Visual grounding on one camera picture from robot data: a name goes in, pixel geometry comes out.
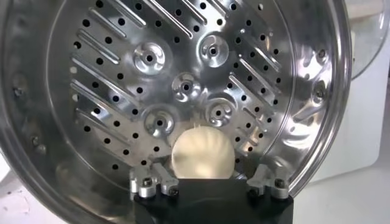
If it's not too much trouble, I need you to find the white steamed baozi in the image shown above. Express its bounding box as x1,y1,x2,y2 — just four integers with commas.
171,126,236,180

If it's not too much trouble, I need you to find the stainless steel steamer basket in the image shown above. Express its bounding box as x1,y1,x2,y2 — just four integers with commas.
0,0,385,224

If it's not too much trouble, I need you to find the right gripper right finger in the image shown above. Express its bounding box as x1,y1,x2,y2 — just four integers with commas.
246,164,290,200

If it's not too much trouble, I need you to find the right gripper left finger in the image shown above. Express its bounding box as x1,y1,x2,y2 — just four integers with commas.
129,163,180,200

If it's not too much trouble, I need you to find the glass pot lid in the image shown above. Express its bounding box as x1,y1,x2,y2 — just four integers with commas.
346,0,390,80

